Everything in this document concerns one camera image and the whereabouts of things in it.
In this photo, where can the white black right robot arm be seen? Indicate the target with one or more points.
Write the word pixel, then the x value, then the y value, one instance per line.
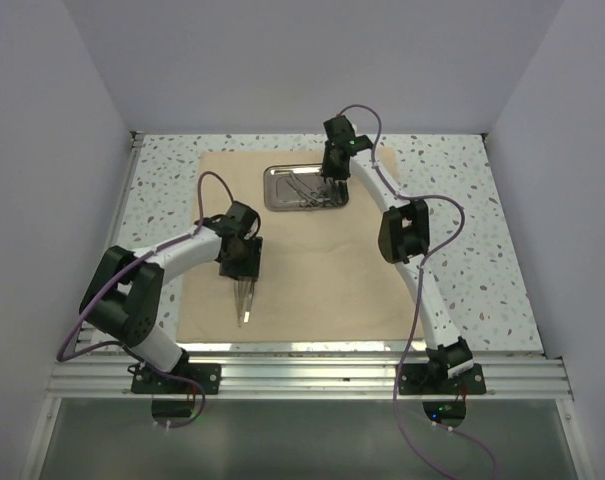
pixel 403 241

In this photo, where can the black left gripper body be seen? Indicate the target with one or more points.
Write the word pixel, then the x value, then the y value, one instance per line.
pixel 245 260

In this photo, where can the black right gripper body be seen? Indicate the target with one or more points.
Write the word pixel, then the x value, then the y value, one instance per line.
pixel 329 169

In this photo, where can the pointed steel tweezers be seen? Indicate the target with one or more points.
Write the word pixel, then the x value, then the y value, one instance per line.
pixel 239 295

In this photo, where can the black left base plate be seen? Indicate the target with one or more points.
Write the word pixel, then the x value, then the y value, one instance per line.
pixel 203 377

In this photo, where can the steel scalpel handle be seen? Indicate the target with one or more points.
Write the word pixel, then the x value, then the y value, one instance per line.
pixel 340 193

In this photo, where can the steel hemostat clamp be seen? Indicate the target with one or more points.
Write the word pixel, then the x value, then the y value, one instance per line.
pixel 319 198

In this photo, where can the blunt steel forceps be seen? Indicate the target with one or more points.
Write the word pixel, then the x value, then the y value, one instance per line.
pixel 248 301

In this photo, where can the aluminium extrusion rail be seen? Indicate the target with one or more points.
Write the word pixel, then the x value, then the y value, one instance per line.
pixel 313 376

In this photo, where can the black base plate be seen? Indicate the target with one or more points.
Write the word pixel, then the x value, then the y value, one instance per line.
pixel 203 377
pixel 418 380

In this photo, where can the beige cloth wrap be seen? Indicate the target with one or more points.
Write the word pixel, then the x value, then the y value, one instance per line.
pixel 322 277

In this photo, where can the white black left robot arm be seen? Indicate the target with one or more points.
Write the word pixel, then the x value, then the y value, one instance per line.
pixel 123 297

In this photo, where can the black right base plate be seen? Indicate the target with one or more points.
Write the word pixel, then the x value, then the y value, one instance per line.
pixel 418 380

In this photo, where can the steel instrument tray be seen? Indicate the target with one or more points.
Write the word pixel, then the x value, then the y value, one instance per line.
pixel 279 197

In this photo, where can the steel surgical scissors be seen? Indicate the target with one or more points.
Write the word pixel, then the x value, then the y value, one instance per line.
pixel 306 195

